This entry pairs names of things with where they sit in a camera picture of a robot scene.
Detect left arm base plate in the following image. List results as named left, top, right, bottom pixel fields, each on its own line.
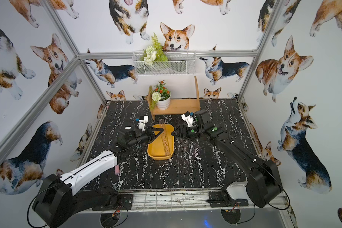
left=92, top=194, right=134, bottom=211

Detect white wire basket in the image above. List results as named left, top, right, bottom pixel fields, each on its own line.
left=132, top=50, right=196, bottom=76

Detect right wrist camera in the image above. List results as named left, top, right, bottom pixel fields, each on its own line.
left=181, top=111, right=195, bottom=127

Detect potted flower plant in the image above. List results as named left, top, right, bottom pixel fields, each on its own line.
left=150, top=80, right=171, bottom=111

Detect purple fork pink handle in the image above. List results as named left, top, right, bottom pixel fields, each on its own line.
left=115, top=165, right=120, bottom=175

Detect wooden shelf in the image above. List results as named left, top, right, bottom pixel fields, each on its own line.
left=150, top=76, right=200, bottom=120

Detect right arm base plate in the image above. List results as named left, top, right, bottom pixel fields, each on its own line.
left=206, top=191, right=249, bottom=208

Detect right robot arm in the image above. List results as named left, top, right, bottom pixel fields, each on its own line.
left=172, top=110, right=284, bottom=208

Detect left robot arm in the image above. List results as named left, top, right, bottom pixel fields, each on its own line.
left=27, top=126, right=164, bottom=228

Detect yellow storage box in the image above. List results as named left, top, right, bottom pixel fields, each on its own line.
left=147, top=124, right=174, bottom=160

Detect green fern white flowers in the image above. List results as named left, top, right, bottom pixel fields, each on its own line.
left=140, top=33, right=168, bottom=66

